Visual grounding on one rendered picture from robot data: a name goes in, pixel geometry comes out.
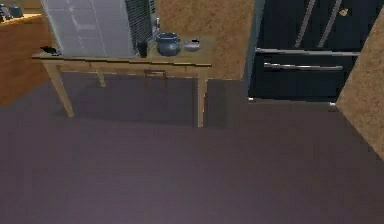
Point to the small dark wooden chair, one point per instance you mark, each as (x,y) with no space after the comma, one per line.
(155,75)

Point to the small silver pan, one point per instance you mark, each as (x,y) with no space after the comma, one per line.
(191,46)

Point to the dark blue pot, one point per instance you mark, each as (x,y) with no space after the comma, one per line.
(168,44)

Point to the light wooden table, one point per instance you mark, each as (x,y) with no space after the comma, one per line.
(133,62)

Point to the small black cup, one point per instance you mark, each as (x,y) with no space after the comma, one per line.
(142,48)

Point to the black fridge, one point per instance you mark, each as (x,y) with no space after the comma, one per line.
(300,76)

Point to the small flat black object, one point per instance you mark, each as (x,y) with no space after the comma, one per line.
(50,50)

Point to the brown wooden counter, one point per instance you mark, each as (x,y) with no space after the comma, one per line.
(20,56)

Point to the grey-blue small jar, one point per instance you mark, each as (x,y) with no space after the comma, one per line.
(15,11)

